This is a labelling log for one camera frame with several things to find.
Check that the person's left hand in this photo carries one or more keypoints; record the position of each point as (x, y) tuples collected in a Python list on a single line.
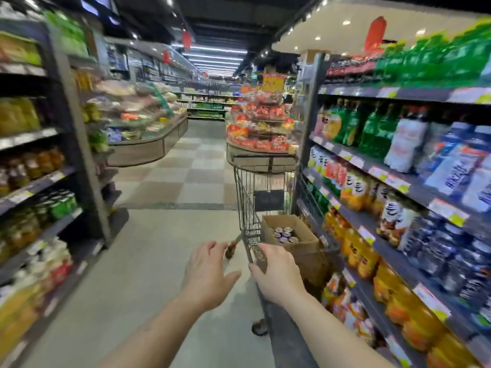
[(205, 277)]

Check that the person's right hand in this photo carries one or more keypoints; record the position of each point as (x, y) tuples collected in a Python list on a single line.
[(280, 279)]

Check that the person's right thumb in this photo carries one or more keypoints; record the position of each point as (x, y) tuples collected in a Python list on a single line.
[(256, 271)]

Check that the person's left thumb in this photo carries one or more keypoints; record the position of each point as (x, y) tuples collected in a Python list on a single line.
[(232, 279)]

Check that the person's left forearm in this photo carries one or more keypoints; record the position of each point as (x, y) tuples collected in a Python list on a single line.
[(161, 337)]

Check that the person's right forearm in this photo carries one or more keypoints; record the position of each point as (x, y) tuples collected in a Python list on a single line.
[(330, 333)]

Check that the group of silver drink cans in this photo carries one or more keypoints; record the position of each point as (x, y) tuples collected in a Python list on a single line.
[(285, 235)]

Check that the brown cardboard box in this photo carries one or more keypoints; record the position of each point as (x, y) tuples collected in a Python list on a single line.
[(303, 241)]

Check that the black plate on cart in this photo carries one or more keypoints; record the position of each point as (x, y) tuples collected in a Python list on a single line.
[(268, 200)]

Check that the heap of colourful snack packets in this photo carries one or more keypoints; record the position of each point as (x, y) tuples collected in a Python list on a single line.
[(349, 310)]

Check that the row of orange juice bottles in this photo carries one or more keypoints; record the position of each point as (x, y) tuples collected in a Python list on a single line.
[(356, 249)]

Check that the round wooden display stand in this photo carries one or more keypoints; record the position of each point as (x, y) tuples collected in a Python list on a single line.
[(245, 151)]

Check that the row of orange tea bottles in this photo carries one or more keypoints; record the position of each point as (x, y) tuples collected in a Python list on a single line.
[(356, 189)]

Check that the pile of red snack packets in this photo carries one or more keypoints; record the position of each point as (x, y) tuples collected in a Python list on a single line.
[(264, 126)]

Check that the long wooden display island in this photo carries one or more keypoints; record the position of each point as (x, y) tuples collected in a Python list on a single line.
[(145, 149)]

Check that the row of big orange bottles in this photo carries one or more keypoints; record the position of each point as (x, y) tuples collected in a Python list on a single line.
[(418, 321)]

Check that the distant shelf with goods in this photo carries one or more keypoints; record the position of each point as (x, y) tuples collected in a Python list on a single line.
[(207, 107)]

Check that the grey drinks shelf unit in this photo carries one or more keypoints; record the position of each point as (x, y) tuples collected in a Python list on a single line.
[(418, 192)]

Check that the row of small green bottles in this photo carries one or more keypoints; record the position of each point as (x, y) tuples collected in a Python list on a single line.
[(368, 126)]

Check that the row of white red bottles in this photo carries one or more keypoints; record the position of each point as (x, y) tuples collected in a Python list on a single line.
[(46, 268)]

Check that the yellow hanging sale sign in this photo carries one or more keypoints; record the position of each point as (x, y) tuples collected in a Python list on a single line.
[(273, 83)]

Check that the row of dark blue bottles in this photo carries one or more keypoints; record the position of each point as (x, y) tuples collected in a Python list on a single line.
[(448, 256)]

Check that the row of green label jars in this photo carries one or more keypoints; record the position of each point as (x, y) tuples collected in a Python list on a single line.
[(50, 208)]

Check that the pile of packaged foods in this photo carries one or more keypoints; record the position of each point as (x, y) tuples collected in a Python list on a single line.
[(134, 107)]

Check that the white label dark bottles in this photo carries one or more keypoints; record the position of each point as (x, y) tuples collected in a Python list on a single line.
[(406, 141)]

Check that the grey jars shelf unit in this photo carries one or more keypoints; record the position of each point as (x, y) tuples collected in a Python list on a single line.
[(78, 149)]

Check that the ceiling strip lights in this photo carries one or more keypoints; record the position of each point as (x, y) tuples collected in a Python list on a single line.
[(214, 57)]

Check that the row of yellow packets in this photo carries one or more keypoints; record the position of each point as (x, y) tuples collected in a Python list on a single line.
[(15, 318)]

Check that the cardboard carton atop shelf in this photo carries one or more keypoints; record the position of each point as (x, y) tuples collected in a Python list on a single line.
[(312, 56)]

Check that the row of dark cola bottles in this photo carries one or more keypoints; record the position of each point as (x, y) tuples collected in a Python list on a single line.
[(351, 68)]

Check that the row of brown jars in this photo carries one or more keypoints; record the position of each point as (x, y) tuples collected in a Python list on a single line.
[(34, 166)]

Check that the blue label water bottle packs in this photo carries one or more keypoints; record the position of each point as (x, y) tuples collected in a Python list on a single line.
[(460, 164)]

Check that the small red hanging lantern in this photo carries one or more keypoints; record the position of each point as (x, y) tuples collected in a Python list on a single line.
[(166, 57), (186, 39)]

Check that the large red hanging lantern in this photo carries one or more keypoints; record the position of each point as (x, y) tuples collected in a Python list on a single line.
[(375, 34)]

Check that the row of large green bottles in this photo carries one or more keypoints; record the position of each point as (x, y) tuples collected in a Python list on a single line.
[(433, 59)]

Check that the stack of green packs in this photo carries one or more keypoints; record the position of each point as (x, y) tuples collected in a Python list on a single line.
[(67, 32)]

